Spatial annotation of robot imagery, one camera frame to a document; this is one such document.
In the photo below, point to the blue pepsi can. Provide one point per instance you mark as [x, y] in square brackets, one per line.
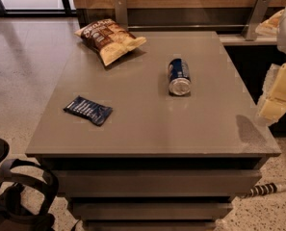
[179, 77]

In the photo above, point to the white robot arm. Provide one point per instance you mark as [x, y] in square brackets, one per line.
[274, 26]

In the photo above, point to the grey drawer cabinet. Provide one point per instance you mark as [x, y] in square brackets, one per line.
[160, 162]

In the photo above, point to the dark blue snack packet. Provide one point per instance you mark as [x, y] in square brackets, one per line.
[89, 110]

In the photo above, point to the brown white chip bag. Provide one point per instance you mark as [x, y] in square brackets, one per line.
[109, 39]

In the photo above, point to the black backpack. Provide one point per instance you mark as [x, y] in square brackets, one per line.
[15, 217]

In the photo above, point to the right metal bracket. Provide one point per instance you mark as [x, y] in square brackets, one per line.
[256, 16]

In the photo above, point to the metal bracket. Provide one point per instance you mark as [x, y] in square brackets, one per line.
[256, 16]
[121, 13]

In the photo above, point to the left metal bracket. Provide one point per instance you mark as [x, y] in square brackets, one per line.
[121, 13]

